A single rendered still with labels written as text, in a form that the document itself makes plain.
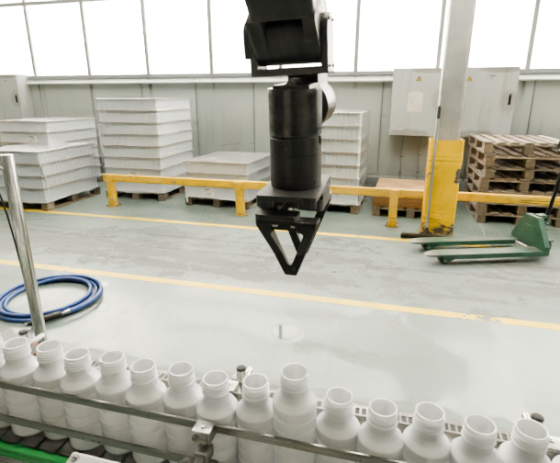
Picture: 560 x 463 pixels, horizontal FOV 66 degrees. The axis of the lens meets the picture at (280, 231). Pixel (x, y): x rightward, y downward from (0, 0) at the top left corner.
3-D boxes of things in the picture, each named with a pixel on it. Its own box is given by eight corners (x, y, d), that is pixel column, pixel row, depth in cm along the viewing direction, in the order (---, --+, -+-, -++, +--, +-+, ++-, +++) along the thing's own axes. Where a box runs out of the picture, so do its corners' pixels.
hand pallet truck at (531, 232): (533, 243, 472) (554, 135, 437) (569, 261, 421) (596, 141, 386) (407, 247, 460) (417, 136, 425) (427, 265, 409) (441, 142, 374)
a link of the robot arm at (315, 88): (260, 78, 43) (316, 77, 41) (279, 75, 49) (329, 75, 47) (263, 148, 45) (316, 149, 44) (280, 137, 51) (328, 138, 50)
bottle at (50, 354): (89, 416, 77) (75, 335, 72) (73, 443, 71) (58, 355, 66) (55, 416, 77) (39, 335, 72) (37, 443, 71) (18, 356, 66)
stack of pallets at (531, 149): (460, 200, 666) (468, 133, 636) (537, 205, 639) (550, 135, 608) (472, 222, 550) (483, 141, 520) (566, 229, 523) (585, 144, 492)
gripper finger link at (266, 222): (327, 259, 53) (328, 186, 50) (316, 287, 47) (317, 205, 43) (274, 254, 55) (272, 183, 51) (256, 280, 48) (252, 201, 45)
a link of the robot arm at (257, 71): (240, 17, 42) (329, 9, 40) (274, 26, 53) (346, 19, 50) (250, 140, 46) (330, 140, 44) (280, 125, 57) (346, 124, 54)
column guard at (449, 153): (452, 231, 512) (464, 138, 479) (454, 240, 481) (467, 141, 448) (417, 229, 522) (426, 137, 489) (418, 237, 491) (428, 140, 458)
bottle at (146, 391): (126, 454, 69) (114, 365, 64) (159, 434, 73) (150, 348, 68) (145, 476, 65) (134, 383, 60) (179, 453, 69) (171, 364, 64)
